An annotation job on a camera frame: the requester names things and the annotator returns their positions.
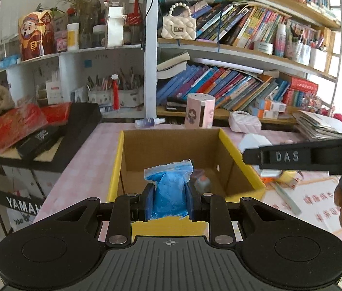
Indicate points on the black flat pouch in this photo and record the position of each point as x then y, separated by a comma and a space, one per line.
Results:
37, 141

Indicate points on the thick red dictionary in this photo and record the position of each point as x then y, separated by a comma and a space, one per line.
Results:
301, 89

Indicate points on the white plastic bottle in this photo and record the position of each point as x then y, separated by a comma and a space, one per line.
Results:
73, 38

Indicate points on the white carton-shaped container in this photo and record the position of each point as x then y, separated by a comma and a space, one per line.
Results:
115, 28

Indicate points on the white lamp bar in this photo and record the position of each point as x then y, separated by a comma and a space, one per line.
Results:
228, 64

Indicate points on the grey round toy gadget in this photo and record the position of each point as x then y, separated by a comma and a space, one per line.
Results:
203, 184

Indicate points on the teal ruler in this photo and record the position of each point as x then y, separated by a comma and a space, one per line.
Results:
286, 200

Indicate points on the orange white carton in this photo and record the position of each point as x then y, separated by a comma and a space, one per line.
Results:
263, 112
271, 105

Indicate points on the fortune god gift box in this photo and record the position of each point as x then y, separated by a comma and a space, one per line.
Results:
33, 39

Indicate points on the red tassel ornament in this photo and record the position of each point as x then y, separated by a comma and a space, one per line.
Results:
115, 92

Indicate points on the row of leaning blue books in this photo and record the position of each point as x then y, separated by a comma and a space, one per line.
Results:
219, 86

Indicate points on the white quilted purse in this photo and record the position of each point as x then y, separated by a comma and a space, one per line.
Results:
245, 122

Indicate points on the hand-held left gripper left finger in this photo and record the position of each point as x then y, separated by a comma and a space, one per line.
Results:
149, 201

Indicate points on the stack of papers and booklets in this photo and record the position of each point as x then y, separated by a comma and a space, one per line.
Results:
322, 125

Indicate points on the pink cylinder container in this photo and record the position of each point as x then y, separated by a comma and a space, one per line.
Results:
201, 110

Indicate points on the white shelf unit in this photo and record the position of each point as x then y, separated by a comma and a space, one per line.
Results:
68, 69

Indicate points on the clear spray bottle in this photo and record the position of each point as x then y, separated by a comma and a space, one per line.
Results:
149, 122

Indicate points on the row of books, coloured spines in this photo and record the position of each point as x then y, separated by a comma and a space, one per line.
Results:
237, 24

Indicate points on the blue plastic bag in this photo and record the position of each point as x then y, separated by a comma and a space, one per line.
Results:
169, 188

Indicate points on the pastel spray bottle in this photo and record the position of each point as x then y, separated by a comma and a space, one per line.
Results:
280, 41

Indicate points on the white round jar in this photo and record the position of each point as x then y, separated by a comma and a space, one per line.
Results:
263, 48

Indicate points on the pink printed tablecloth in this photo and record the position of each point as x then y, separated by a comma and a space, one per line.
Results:
92, 157

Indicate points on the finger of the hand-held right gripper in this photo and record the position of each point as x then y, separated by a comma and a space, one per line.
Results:
280, 157

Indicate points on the white card with red label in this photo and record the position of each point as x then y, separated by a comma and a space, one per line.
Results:
54, 92

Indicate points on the white charger adapter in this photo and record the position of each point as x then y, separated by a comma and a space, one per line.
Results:
255, 142

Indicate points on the black keyboard instrument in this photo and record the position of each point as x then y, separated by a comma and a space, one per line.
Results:
80, 127

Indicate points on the white pen holder box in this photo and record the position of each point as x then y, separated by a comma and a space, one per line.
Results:
317, 60

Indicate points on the blue tissue packet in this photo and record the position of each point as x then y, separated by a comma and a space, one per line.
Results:
8, 62

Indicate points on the stack of lying books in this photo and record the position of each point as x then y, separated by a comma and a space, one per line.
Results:
172, 65

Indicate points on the pink box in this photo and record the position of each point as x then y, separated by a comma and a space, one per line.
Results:
61, 41

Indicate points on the large red plastic bag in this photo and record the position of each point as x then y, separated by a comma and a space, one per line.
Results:
10, 127

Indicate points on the white pencil cup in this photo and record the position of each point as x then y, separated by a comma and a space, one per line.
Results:
99, 97
131, 97

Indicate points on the yellow cardboard box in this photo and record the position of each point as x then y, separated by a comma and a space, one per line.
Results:
171, 148

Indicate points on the wooden bookshelf with white frame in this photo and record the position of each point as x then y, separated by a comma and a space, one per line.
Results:
151, 66

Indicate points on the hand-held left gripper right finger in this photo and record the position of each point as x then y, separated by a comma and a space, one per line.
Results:
192, 201

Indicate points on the small red plastic bag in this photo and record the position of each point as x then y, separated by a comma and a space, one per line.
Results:
57, 113

